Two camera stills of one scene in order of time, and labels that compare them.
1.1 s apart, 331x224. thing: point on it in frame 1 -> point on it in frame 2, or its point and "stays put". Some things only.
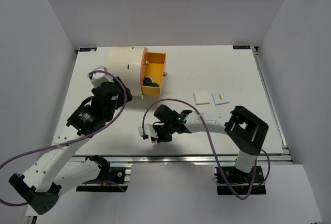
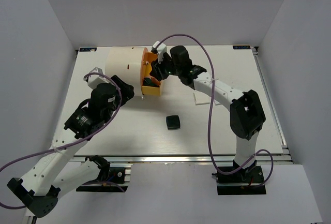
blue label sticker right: x=241 y=47 stays put
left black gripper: x=121 y=98 stays put
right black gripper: x=160 y=137 -> x=156 y=71
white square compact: x=201 y=98 stays put
